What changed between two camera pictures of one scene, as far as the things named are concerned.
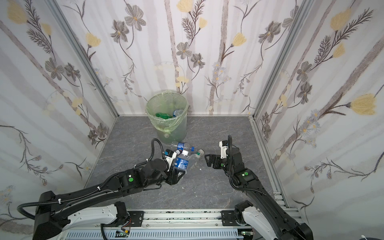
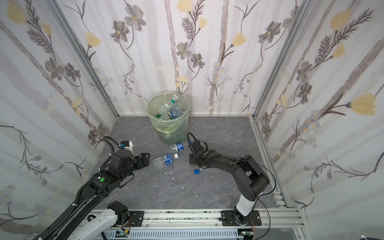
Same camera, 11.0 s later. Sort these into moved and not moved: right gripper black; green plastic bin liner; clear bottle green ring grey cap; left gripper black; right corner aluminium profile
Moved: left gripper black; right gripper black; clear bottle green ring grey cap
Not moved: green plastic bin liner; right corner aluminium profile
